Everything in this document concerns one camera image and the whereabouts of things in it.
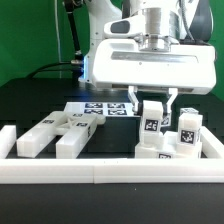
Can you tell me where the black camera stand pole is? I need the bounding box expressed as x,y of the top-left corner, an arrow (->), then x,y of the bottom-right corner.
63,0 -> 83,60

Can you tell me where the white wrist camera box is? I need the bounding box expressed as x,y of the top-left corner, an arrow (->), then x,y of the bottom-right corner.
104,16 -> 145,39

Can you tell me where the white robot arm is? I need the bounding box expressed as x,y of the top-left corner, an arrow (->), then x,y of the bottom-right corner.
81,0 -> 216,126

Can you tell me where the white chair seat plate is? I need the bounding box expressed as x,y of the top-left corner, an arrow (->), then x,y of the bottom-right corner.
135,131 -> 202,159

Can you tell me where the black cable on table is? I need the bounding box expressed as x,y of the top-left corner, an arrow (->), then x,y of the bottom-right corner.
26,61 -> 84,80

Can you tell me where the white chair back frame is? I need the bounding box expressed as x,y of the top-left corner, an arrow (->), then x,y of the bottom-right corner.
17,111 -> 106,159

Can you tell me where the white U-shaped fence frame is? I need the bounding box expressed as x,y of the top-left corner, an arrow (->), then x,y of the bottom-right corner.
0,125 -> 224,185

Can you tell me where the grey hose cable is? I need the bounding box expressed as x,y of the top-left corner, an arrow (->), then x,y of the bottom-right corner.
178,0 -> 198,42

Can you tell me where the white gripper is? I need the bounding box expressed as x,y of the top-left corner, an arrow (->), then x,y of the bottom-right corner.
92,39 -> 216,120

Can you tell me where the white marker sheet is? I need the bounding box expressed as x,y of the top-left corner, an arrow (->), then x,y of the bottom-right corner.
64,102 -> 136,117

